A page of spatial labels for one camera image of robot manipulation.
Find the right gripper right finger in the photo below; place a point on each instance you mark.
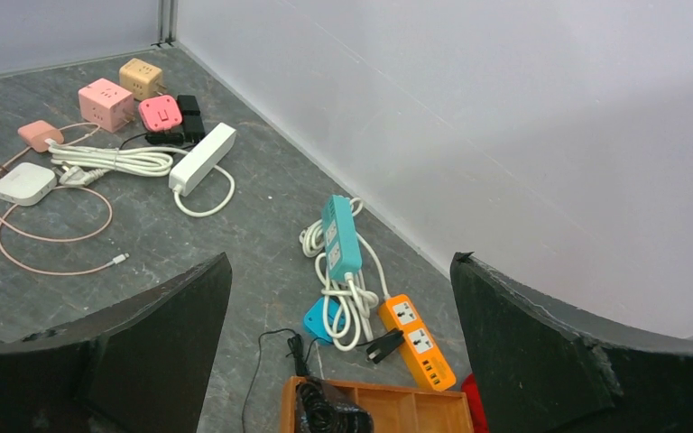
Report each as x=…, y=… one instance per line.
x=543, y=365

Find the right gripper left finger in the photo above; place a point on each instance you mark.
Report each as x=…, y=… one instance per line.
x=140, y=365

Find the orange power strip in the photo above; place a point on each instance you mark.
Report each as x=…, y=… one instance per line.
x=428, y=366

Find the blue folding extension socket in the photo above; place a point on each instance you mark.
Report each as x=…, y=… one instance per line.
x=321, y=316

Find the white charger plug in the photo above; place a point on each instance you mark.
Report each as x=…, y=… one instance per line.
x=27, y=184

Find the teal power strip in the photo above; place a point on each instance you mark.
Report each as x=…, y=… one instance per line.
x=341, y=245

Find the white usb power strip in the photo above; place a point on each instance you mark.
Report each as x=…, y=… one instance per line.
x=196, y=164

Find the pink folding plug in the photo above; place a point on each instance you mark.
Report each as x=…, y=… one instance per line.
x=160, y=113

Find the orange pink usb charger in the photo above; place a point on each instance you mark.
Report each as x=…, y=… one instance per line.
x=36, y=134

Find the pink plug adapter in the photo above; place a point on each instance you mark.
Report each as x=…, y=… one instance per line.
x=105, y=103

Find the wooden cube adapter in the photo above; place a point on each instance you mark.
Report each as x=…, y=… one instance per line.
x=142, y=79

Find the black power adapter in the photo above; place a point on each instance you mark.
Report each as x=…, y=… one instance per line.
x=381, y=347

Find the small black adapter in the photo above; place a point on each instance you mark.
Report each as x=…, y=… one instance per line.
x=188, y=105

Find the red cloth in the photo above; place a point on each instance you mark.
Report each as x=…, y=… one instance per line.
x=475, y=404

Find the orange divided tray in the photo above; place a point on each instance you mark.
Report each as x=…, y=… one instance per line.
x=407, y=409

